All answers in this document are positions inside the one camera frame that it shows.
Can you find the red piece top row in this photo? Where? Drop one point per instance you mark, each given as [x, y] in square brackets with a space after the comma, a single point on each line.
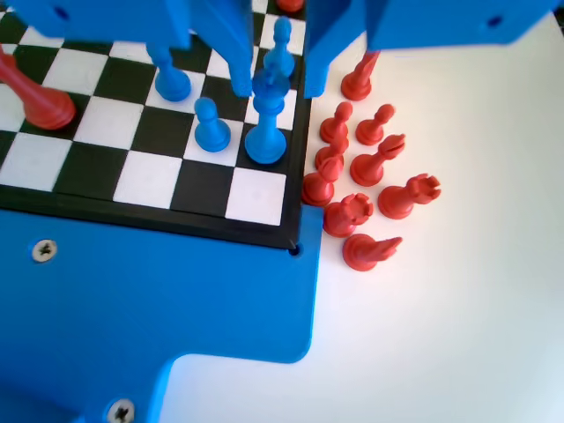
[44, 108]

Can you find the red chess pawn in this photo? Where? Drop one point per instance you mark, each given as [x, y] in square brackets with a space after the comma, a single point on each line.
[328, 154]
[335, 128]
[291, 4]
[370, 132]

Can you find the blue base mounting plate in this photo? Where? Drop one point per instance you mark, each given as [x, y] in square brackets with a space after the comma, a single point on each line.
[132, 308]

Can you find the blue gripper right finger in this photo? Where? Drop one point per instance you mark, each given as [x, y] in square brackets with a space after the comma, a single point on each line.
[326, 35]

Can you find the silver base plate screw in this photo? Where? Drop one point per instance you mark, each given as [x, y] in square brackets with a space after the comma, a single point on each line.
[44, 250]
[120, 412]

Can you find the black white chessboard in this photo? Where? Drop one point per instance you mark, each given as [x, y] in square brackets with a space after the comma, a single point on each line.
[154, 132]

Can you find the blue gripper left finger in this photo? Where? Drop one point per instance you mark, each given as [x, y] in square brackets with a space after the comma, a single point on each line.
[231, 35]

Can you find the red chess bishop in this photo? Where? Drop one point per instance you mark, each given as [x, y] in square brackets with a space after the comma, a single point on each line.
[317, 189]
[368, 169]

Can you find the red chess rook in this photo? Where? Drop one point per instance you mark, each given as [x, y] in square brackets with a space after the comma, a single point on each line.
[341, 220]
[396, 200]

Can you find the blue chess king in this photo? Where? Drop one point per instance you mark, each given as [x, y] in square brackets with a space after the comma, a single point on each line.
[264, 141]

